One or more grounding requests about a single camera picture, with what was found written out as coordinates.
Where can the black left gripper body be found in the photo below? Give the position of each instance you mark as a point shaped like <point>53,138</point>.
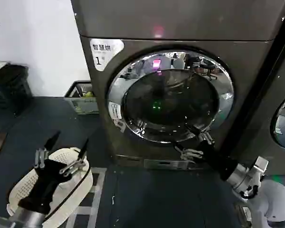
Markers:
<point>44,185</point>

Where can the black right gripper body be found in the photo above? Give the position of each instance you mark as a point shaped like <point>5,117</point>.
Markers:
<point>217,160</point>

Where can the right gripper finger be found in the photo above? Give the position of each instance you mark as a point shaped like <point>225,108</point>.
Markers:
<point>188,154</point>
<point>202,135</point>

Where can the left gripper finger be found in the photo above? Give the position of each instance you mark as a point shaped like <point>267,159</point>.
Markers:
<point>41,156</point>
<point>78,158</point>

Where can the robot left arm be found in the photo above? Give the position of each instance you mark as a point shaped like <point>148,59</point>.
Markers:
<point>23,218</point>

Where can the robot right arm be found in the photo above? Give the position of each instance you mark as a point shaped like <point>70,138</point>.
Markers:
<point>263,197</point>

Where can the white perforated laundry basket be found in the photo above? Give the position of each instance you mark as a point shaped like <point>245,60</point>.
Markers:
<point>21,187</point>

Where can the grey-green plastic crate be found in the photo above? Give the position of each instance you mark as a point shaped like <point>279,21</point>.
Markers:
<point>83,104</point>

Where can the small white warning sticker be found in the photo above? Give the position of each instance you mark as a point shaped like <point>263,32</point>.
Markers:
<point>115,111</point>

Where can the yellow-green item in crate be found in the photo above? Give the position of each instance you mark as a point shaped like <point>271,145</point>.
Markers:
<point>88,94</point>

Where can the grey dryer without sticker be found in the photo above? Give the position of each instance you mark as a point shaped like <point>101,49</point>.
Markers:
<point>263,99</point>

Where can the black plastic crate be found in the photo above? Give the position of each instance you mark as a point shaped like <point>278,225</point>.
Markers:
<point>9,88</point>

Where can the chrome-rimmed door of plain dryer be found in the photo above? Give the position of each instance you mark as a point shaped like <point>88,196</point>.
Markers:
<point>283,123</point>

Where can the round glass dryer door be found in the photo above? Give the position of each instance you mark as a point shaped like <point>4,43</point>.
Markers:
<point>142,78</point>

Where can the white number sticker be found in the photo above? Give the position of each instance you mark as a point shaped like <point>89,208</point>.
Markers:
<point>104,51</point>

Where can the grey dryer with number sticker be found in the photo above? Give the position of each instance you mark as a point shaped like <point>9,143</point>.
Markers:
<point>180,21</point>

